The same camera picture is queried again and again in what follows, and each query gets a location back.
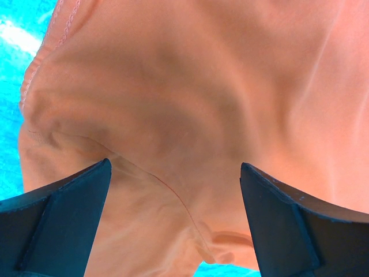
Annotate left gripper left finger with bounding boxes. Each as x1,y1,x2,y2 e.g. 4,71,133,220
1,159,111,276

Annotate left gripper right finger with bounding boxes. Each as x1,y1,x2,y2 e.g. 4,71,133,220
240,163,368,276

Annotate orange t shirt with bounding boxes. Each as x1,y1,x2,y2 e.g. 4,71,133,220
19,1,368,276

